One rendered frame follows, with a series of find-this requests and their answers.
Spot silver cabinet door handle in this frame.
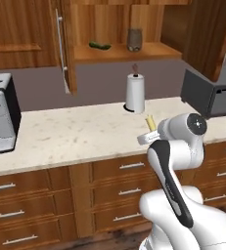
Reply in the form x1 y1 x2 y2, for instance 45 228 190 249
54 8 70 95

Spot silver and black coffee machine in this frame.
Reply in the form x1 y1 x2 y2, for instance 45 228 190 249
0 72 23 156

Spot wooden drawer front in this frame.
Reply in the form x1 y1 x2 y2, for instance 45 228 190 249
0 165 72 205
0 214 78 250
191 159 226 188
203 140 226 164
0 189 75 230
90 153 156 184
93 202 146 233
199 183 226 209
92 177 161 208

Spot open wooden wall cabinet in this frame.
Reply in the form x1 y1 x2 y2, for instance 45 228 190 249
68 0 192 64

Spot white paper towel roll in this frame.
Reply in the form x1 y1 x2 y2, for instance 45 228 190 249
122 63 147 114

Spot grey jar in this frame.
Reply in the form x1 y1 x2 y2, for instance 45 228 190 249
126 27 144 53

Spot wooden cabinet door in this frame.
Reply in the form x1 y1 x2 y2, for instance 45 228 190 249
182 0 226 83
0 0 61 70
59 0 78 96

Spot yellow stick-shaped object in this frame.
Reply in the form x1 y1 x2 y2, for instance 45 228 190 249
145 113 158 133

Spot black toaster oven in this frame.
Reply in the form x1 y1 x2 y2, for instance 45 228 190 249
179 63 226 120

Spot green cucumber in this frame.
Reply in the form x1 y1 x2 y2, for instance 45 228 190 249
87 40 113 52

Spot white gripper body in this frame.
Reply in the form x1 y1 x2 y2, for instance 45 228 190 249
137 130 161 146

